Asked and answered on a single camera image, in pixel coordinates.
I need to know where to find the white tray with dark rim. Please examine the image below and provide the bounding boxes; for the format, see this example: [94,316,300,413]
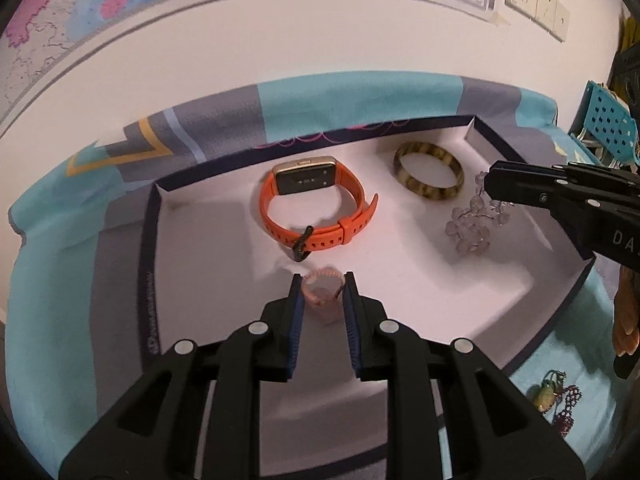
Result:
[137,115,598,480]

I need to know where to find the pink ring with charm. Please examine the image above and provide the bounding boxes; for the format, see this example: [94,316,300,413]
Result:
[301,267,345,326]

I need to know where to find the person's right hand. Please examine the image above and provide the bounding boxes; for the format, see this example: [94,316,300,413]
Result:
[612,265,640,359]

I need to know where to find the tortoiseshell bangle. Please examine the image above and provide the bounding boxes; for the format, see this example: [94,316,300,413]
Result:
[393,142,465,203]

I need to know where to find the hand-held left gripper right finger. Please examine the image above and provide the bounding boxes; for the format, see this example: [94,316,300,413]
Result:
[342,270,586,480]

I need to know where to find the blue perforated basket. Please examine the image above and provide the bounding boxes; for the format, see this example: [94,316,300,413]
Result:
[581,79,640,167]

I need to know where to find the clear crystal bead bracelet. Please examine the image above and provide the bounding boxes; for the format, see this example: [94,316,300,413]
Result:
[444,170,511,256]

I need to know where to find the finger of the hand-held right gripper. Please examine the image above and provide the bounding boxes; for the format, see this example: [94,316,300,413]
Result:
[487,160,571,211]
[562,163,640,196]

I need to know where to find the orange smartwatch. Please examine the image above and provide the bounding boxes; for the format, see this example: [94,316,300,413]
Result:
[259,155,380,264]

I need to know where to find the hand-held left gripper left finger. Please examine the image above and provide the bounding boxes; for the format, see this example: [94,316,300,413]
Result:
[60,274,304,480]

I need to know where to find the yellow cloth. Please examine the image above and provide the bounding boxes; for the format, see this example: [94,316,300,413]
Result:
[620,14,639,54]

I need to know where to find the wall map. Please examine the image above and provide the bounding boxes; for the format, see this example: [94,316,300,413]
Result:
[0,0,499,127]

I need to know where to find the teal grey printed mat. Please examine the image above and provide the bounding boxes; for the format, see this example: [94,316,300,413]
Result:
[7,72,627,480]

